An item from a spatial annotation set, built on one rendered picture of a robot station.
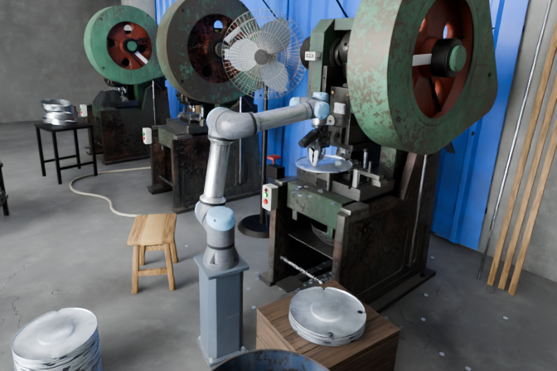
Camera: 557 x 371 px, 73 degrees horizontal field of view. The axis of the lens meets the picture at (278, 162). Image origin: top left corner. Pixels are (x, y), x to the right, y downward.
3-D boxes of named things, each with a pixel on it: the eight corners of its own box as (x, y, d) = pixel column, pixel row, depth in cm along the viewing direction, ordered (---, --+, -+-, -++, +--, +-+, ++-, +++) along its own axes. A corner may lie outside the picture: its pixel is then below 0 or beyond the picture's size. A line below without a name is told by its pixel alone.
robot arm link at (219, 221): (211, 249, 154) (211, 219, 150) (201, 235, 165) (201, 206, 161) (239, 243, 159) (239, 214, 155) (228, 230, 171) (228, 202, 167)
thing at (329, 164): (285, 160, 201) (285, 158, 201) (331, 153, 213) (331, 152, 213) (314, 176, 176) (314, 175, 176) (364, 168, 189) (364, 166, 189)
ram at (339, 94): (342, 146, 189) (347, 85, 181) (320, 140, 200) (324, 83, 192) (364, 142, 200) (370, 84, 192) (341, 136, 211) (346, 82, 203)
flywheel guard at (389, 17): (376, 170, 142) (405, -80, 119) (322, 153, 162) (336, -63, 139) (490, 138, 207) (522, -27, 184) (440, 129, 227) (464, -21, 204)
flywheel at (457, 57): (485, 131, 186) (402, 163, 142) (445, 124, 200) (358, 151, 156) (511, -33, 162) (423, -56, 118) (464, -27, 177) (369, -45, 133)
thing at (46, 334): (99, 346, 143) (99, 344, 143) (7, 373, 130) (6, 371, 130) (94, 302, 168) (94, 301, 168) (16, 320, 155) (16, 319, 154)
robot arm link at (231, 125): (223, 118, 142) (331, 95, 162) (214, 113, 152) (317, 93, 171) (228, 147, 146) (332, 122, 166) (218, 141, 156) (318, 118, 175)
